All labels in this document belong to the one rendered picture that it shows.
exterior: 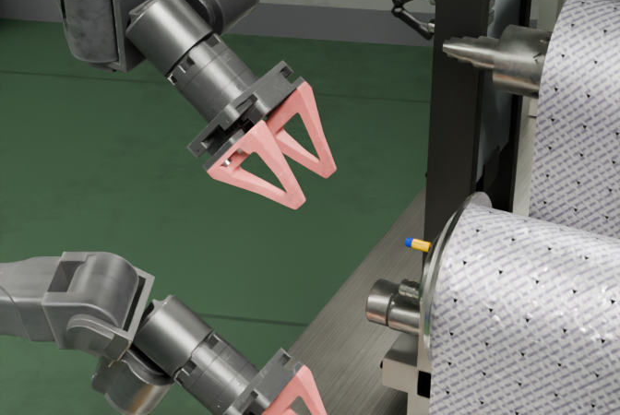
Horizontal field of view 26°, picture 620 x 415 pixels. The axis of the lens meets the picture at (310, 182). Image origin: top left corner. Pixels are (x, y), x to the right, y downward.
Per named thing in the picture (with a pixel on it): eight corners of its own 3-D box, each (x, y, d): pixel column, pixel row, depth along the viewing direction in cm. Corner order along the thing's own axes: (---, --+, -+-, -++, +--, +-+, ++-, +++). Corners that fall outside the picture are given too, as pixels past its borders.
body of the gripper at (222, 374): (210, 460, 118) (148, 404, 119) (265, 396, 126) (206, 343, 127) (244, 422, 114) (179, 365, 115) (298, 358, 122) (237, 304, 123)
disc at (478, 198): (478, 315, 120) (496, 165, 114) (483, 317, 120) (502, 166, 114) (416, 397, 108) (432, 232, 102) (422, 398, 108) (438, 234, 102)
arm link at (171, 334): (139, 310, 117) (174, 277, 121) (109, 351, 121) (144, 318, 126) (198, 362, 117) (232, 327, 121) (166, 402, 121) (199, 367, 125)
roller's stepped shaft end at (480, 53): (449, 54, 133) (451, 24, 131) (507, 65, 130) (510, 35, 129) (437, 66, 130) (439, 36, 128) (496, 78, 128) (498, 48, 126)
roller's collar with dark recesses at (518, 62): (511, 74, 132) (517, 14, 129) (571, 86, 130) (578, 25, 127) (489, 100, 127) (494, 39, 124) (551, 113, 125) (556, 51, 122)
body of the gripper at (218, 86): (199, 165, 111) (137, 100, 111) (257, 115, 119) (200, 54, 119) (242, 123, 107) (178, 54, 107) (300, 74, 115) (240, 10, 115)
